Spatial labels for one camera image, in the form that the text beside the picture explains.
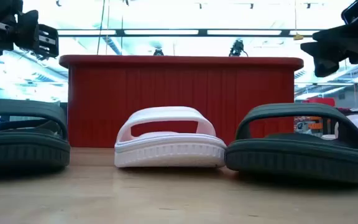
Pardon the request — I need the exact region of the red plastic bin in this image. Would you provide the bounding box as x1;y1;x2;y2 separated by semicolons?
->
58;54;305;149

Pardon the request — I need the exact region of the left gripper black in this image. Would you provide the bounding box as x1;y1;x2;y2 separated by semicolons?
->
0;0;60;60

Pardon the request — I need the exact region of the black thong flip-flop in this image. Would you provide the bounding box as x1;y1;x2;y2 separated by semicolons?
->
0;119;62;135

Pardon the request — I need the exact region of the black rubber slide sandal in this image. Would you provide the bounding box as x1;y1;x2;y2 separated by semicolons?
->
0;98;71;174
224;103;358;185

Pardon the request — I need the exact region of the red background crate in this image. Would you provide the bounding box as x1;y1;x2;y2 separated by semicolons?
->
302;97;336;108

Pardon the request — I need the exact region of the thin hanging cable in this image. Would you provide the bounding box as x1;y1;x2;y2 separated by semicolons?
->
96;0;106;56

